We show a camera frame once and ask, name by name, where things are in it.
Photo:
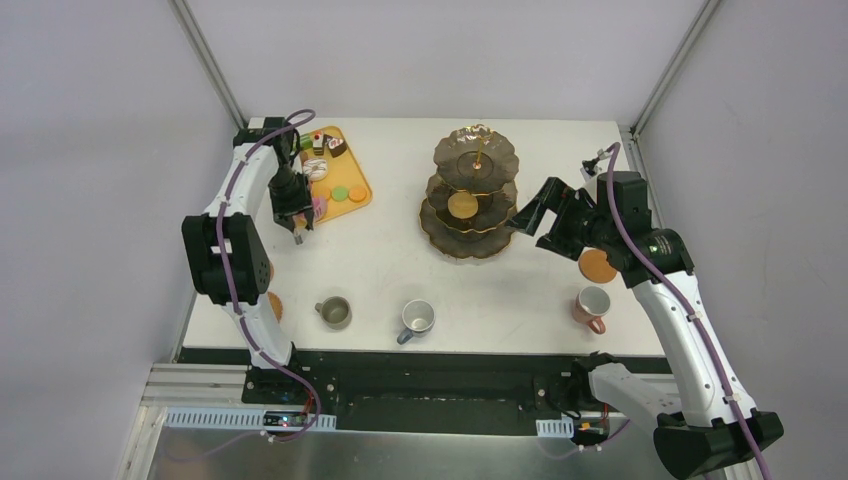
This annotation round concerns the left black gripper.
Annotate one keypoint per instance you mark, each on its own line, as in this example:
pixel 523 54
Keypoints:
pixel 295 212

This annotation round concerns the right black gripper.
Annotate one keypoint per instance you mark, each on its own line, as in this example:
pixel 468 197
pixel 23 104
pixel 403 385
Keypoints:
pixel 566 219

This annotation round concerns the pink handled metal tongs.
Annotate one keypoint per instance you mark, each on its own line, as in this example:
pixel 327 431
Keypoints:
pixel 298 234

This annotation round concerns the pink frosted donut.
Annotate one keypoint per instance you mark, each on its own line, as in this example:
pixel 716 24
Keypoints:
pixel 319 208

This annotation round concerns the round tan cookie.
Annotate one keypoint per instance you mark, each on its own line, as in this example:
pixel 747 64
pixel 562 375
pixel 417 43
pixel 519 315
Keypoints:
pixel 462 205

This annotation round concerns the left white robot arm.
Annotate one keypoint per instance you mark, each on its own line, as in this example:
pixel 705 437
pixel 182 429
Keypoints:
pixel 227 260

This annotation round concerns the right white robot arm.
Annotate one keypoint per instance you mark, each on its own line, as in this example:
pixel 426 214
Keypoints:
pixel 714 423

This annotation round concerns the green sandwich cookie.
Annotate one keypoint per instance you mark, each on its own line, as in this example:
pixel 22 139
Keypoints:
pixel 340 194

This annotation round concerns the white striped donut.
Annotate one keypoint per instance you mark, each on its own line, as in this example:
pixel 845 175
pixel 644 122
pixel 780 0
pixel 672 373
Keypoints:
pixel 315 169

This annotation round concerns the yellow serving tray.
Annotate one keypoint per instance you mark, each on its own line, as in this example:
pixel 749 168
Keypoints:
pixel 343 171

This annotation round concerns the orange round coaster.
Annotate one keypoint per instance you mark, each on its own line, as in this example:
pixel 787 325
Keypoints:
pixel 594 266

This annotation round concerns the chocolate cake slice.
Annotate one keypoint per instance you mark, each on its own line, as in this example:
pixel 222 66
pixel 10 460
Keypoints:
pixel 318 142

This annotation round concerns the green swiss roll cake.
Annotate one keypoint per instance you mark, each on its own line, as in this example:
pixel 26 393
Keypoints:
pixel 305 142

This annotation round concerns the three tier glass stand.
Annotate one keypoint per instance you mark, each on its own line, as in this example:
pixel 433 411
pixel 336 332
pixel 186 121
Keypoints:
pixel 483 162

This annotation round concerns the dark chocolate cake piece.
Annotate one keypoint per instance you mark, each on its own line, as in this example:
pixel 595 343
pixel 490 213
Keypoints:
pixel 335 146

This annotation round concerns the pink mug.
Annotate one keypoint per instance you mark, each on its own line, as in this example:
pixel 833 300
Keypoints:
pixel 590 305

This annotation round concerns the grey small cup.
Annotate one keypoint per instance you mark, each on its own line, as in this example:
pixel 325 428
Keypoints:
pixel 335 312

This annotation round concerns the blue grey mug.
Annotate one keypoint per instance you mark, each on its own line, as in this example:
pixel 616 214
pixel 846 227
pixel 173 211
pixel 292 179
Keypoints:
pixel 418 317

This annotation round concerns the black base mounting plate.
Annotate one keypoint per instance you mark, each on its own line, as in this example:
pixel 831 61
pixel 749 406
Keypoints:
pixel 473 394

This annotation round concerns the right white cable duct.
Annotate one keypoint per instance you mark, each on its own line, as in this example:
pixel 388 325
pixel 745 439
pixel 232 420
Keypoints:
pixel 562 427

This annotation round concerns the white cable duct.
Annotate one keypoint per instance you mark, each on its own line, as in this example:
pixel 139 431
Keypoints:
pixel 246 419
pixel 562 427

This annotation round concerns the aluminium frame rail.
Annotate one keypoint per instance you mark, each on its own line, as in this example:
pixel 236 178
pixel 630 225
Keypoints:
pixel 194 385

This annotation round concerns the left white cable duct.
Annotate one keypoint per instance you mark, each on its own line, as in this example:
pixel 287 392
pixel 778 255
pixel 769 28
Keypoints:
pixel 246 419

